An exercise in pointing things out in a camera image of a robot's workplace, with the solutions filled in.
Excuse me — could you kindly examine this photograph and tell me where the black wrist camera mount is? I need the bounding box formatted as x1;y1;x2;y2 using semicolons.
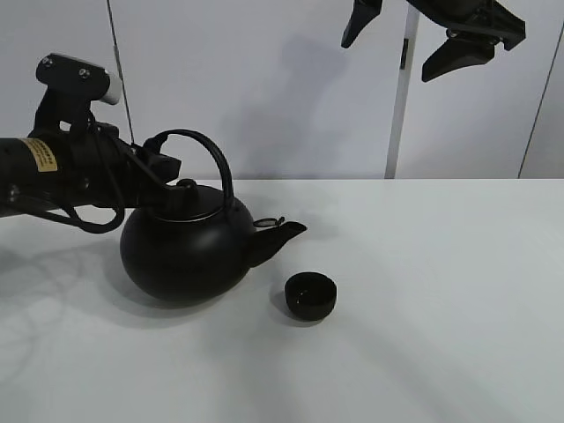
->
33;53;122;137

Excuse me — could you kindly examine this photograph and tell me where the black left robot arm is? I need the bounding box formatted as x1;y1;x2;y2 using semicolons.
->
1;122;182;217

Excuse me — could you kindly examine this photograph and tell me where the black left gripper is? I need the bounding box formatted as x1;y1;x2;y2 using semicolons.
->
61;121;198;216

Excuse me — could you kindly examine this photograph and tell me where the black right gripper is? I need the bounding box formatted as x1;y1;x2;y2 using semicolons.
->
341;0;526;82

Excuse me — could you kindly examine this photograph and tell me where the black round kettle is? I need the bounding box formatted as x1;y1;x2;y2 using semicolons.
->
120;129;307;305

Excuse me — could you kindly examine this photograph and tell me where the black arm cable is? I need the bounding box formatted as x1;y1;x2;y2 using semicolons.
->
43;112;129;234

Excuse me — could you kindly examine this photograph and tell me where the white vertical wall post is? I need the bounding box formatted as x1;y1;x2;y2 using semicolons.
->
384;5;419;179

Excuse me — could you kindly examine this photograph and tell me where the small black teacup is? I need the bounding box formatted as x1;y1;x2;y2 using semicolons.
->
284;272;338;322

